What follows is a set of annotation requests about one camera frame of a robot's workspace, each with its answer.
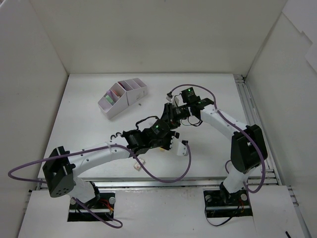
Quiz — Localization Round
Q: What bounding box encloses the green highlighter marker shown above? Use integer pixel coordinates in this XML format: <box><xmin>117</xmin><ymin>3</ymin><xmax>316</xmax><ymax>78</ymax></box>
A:
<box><xmin>105</xmin><ymin>95</ymin><xmax>115</xmax><ymax>105</ymax></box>

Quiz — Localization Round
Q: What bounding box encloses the pink purple highlighter marker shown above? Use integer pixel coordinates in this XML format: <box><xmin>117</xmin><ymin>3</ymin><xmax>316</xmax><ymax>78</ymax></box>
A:
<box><xmin>107</xmin><ymin>90</ymin><xmax>113</xmax><ymax>98</ymax></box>

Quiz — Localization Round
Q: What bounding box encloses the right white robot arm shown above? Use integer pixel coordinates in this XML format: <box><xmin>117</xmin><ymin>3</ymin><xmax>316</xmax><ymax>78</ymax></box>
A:
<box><xmin>162</xmin><ymin>84</ymin><xmax>268</xmax><ymax>204</ymax></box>

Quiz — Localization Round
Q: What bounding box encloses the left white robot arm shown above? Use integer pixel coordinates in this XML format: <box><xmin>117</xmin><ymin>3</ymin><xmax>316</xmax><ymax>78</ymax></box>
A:
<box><xmin>42</xmin><ymin>120</ymin><xmax>187</xmax><ymax>208</ymax></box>

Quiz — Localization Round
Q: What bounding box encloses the white pink desk organizer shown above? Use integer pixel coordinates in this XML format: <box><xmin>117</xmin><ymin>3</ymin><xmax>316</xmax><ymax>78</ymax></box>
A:
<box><xmin>98</xmin><ymin>78</ymin><xmax>148</xmax><ymax>119</ymax></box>

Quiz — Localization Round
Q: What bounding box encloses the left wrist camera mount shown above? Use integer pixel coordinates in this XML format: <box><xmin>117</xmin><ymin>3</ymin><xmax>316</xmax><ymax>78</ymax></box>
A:
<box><xmin>170</xmin><ymin>137</ymin><xmax>188</xmax><ymax>156</ymax></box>

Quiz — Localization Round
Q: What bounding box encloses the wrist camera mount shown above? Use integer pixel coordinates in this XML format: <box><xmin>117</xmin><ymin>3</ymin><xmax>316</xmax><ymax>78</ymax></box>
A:
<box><xmin>166</xmin><ymin>92</ymin><xmax>179</xmax><ymax>106</ymax></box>
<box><xmin>170</xmin><ymin>137</ymin><xmax>188</xmax><ymax>156</ymax></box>

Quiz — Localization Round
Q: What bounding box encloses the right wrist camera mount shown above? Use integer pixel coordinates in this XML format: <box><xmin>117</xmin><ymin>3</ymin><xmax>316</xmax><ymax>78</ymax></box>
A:
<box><xmin>166</xmin><ymin>92</ymin><xmax>179</xmax><ymax>106</ymax></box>

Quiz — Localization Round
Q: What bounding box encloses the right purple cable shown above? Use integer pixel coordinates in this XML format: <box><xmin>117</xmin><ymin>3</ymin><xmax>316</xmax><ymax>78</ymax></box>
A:
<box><xmin>170</xmin><ymin>84</ymin><xmax>267</xmax><ymax>193</ymax></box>

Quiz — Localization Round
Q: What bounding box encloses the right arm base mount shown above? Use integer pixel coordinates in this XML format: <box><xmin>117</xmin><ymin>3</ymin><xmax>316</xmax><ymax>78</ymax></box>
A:
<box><xmin>204</xmin><ymin>189</ymin><xmax>253</xmax><ymax>218</ymax></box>

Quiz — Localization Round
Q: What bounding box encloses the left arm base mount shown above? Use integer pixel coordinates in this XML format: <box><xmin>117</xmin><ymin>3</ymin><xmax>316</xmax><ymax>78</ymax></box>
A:
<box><xmin>67</xmin><ymin>192</ymin><xmax>115</xmax><ymax>222</ymax></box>

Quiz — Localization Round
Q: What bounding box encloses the aluminium rail frame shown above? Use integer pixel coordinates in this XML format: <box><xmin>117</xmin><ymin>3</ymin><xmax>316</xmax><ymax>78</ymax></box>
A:
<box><xmin>37</xmin><ymin>74</ymin><xmax>298</xmax><ymax>206</ymax></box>

